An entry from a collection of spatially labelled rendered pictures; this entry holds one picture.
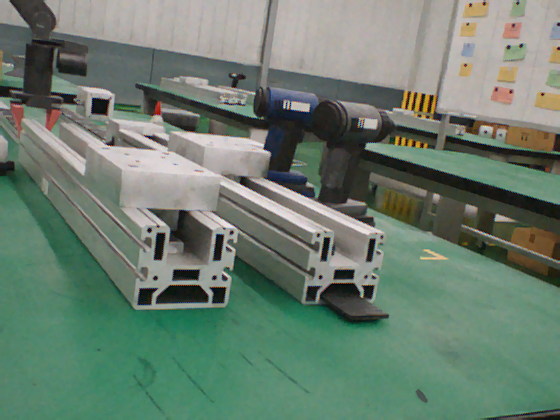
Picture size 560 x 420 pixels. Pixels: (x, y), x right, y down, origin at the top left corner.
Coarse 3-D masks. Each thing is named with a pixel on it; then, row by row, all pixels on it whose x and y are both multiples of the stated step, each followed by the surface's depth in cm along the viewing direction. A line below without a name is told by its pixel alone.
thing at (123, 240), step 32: (32, 128) 121; (64, 128) 132; (32, 160) 120; (64, 160) 96; (64, 192) 100; (96, 192) 80; (96, 224) 80; (128, 224) 68; (160, 224) 66; (192, 224) 73; (224, 224) 70; (96, 256) 79; (128, 256) 68; (160, 256) 67; (192, 256) 71; (224, 256) 69; (128, 288) 68; (160, 288) 67; (192, 288) 74; (224, 288) 71
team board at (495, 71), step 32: (480, 0) 428; (512, 0) 405; (544, 0) 385; (480, 32) 427; (512, 32) 404; (544, 32) 384; (448, 64) 452; (480, 64) 426; (512, 64) 403; (544, 64) 383; (448, 96) 450; (480, 96) 425; (512, 96) 402; (544, 96) 382; (544, 128) 380; (544, 256) 382
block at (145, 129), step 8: (112, 120) 146; (120, 120) 148; (112, 128) 146; (128, 128) 143; (136, 128) 143; (144, 128) 144; (152, 128) 145; (160, 128) 146; (112, 136) 146; (144, 136) 147; (152, 136) 148; (112, 144) 145
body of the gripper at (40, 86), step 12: (24, 72) 145; (36, 72) 144; (48, 72) 146; (24, 84) 145; (36, 84) 145; (48, 84) 146; (12, 96) 143; (24, 96) 144; (36, 96) 145; (48, 96) 147
